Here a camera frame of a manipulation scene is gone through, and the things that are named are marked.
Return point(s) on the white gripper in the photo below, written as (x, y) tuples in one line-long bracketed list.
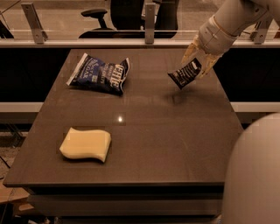
[(214, 38)]

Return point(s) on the black rxbar chocolate wrapper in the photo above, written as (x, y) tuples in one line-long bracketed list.
[(186, 74)]

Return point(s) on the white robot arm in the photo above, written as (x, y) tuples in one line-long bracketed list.
[(252, 184)]

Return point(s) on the yellow sponge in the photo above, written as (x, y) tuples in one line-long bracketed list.
[(79, 144)]

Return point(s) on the black office chair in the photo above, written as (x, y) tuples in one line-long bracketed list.
[(129, 21)]

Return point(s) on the blue kettle chips bag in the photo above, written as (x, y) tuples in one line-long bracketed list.
[(97, 75)]

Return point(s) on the metal railing bar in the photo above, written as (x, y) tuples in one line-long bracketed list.
[(96, 43)]

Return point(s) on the cardboard box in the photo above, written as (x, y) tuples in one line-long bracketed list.
[(17, 197)]

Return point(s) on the right metal railing post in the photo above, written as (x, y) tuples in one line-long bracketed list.
[(260, 31)]

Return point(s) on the metal railing post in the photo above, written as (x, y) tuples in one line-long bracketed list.
[(260, 31), (38, 33), (149, 23)]

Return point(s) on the middle metal railing post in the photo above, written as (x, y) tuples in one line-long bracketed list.
[(149, 23)]

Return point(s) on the left metal railing post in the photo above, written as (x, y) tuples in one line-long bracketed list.
[(38, 33)]

